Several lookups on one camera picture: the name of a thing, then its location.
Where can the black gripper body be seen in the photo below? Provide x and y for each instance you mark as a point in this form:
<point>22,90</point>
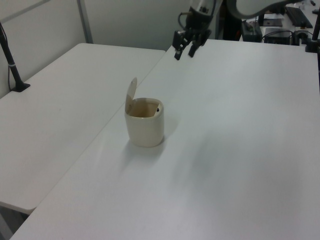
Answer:
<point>197,22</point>

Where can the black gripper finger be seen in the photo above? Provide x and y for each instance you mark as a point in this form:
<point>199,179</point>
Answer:
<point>194,50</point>
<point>178,53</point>

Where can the beige trash bin lid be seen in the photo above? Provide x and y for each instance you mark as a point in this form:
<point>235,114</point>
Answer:
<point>131,92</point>

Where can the beige trash bin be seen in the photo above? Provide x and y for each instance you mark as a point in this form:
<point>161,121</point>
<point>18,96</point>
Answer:
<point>146,127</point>

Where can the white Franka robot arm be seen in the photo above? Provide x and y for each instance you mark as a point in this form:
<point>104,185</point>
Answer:
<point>250,7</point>

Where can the black electronic box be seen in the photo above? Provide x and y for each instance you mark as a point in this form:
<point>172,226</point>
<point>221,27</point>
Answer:
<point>251,31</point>

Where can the dark tablet device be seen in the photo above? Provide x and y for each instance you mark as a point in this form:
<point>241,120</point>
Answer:
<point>273,22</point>

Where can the black keyboard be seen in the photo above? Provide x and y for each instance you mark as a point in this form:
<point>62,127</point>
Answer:
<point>298,16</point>

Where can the white side table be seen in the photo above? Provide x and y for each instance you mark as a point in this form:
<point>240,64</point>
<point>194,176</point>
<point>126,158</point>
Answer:
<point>62,112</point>

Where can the grey metal partition post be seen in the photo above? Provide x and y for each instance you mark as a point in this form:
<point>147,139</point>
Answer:
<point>85,22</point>

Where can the black camera stand with clamp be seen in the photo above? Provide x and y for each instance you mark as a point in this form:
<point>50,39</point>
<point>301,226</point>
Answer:
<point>313,37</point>

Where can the black camera stand with base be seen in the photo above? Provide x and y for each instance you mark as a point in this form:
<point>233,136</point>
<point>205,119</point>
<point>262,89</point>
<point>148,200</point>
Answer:
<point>11,65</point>

